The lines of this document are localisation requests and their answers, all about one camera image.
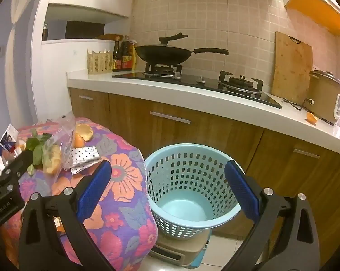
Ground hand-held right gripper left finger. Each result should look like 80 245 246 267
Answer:
18 160 117 271

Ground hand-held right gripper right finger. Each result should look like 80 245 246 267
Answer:
222 160 320 271

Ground white printed packet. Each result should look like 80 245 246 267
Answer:
0 124 19 153

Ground green leafy vegetable scraps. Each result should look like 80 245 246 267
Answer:
26 130 53 175

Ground silver dotted wrapper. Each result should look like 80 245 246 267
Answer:
65 146 101 175

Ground clear plastic bag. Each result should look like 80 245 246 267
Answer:
43 111 77 175

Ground light blue perforated plastic basket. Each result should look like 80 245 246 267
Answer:
144 143 245 240

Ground floral patterned cloth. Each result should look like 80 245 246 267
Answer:
2 117 158 270

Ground wooden kitchen cabinet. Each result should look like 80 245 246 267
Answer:
68 87 340 260

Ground black glass gas stove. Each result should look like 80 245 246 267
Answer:
111 62 283 109

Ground beige rice cooker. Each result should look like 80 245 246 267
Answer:
304 70 340 125

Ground beige woven basket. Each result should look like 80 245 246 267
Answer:
87 48 114 75

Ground wooden cutting board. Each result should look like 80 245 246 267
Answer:
271 31 313 105

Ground slim dark sauce bottle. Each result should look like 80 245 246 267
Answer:
113 36 123 72

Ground wide dark sauce bottle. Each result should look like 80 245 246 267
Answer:
121 35 134 71

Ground black wok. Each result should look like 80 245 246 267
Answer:
134 45 229 65

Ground medium silver cabinet handle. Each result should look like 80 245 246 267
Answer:
294 148 321 159

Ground long silver cabinet handle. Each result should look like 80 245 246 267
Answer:
150 111 191 125

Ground black power cable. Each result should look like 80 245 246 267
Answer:
282 98 313 110

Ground black utensil handle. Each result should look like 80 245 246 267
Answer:
159 33 189 46

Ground orange wall cabinet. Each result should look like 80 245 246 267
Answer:
284 0 340 36

